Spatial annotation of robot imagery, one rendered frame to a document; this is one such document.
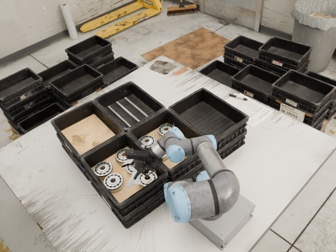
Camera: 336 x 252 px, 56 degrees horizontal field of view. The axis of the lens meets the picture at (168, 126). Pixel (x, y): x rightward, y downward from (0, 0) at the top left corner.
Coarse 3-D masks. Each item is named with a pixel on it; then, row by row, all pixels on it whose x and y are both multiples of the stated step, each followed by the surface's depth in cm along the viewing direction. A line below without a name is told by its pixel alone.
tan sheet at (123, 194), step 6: (114, 156) 182; (114, 162) 179; (114, 168) 176; (120, 168) 175; (120, 174) 172; (126, 174) 172; (102, 180) 170; (126, 180) 169; (132, 186) 166; (138, 186) 166; (114, 192) 164; (120, 192) 164; (126, 192) 163; (132, 192) 163; (120, 198) 161
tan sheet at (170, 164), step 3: (165, 123) 199; (156, 129) 195; (150, 132) 194; (153, 132) 194; (156, 132) 194; (156, 135) 192; (156, 138) 190; (183, 138) 188; (186, 138) 188; (168, 159) 177; (183, 159) 176; (165, 162) 176; (168, 162) 176; (171, 162) 176; (168, 165) 174; (171, 165) 174; (174, 165) 174
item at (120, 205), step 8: (120, 136) 180; (128, 136) 179; (104, 144) 176; (136, 144) 174; (88, 152) 172; (88, 168) 164; (96, 176) 160; (160, 176) 157; (152, 184) 154; (136, 192) 151; (112, 200) 151; (128, 200) 148
